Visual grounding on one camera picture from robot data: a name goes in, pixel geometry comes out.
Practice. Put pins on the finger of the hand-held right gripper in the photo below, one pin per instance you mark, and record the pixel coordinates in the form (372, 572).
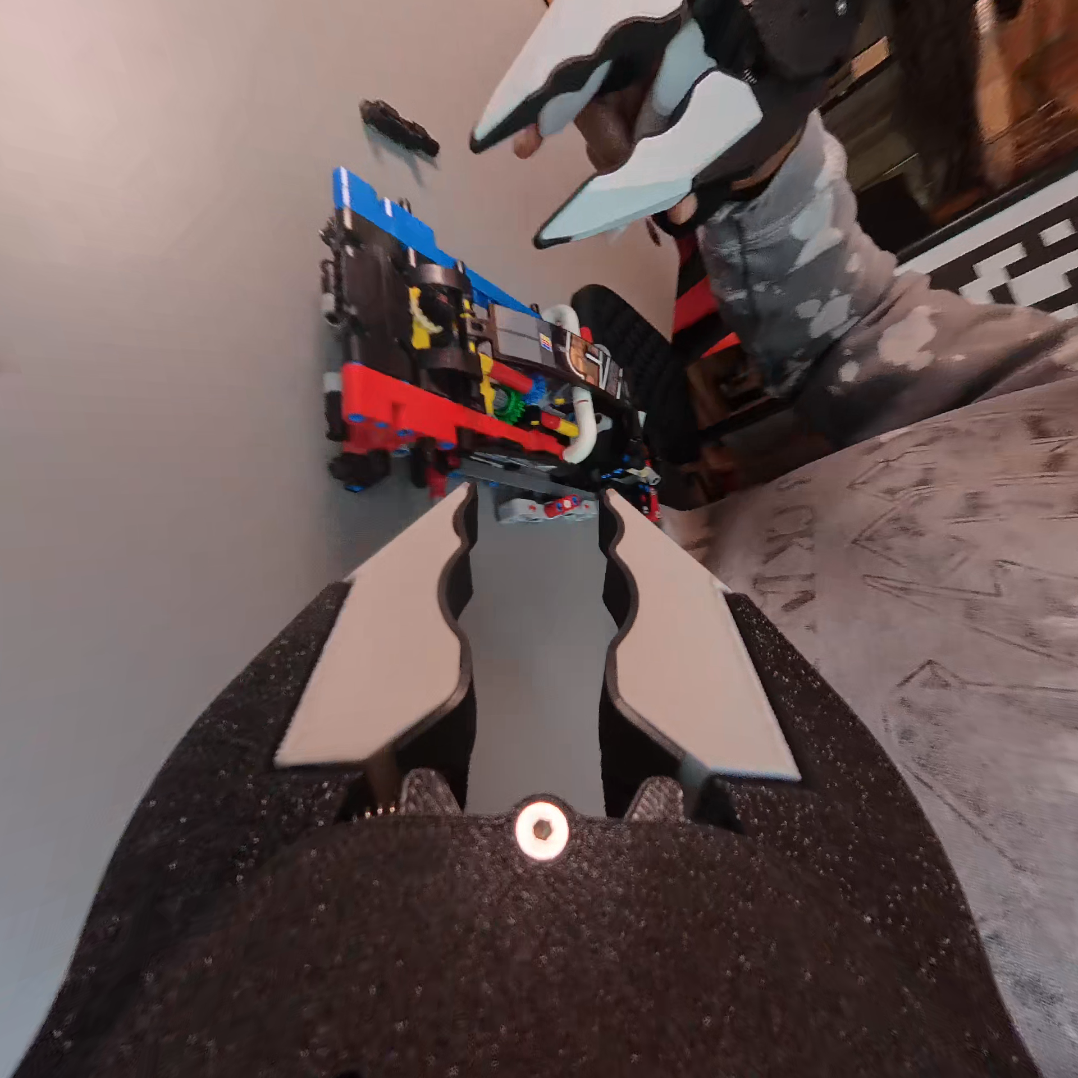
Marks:
(556, 42)
(665, 173)

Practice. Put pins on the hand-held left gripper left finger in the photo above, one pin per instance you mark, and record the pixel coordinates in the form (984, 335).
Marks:
(379, 665)

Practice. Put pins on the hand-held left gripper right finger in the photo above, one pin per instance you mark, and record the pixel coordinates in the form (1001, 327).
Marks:
(699, 674)

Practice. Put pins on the black angled brick connector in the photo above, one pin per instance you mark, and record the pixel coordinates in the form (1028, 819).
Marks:
(396, 125)

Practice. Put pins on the toy brick car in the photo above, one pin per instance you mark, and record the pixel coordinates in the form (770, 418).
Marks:
(396, 404)

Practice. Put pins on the person's right forearm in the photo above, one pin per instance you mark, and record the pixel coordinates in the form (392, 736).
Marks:
(800, 295)

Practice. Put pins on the grey desk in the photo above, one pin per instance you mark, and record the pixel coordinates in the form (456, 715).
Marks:
(168, 337)

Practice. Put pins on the person's right hand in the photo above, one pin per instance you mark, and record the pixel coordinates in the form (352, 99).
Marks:
(619, 126)

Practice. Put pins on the black rubber tire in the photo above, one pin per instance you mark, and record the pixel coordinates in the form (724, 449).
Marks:
(640, 354)

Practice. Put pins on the person's grey printed sweatshirt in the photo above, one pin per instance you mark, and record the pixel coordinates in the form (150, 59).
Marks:
(926, 589)

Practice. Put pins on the black white marker board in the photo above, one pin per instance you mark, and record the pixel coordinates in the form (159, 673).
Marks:
(1011, 261)

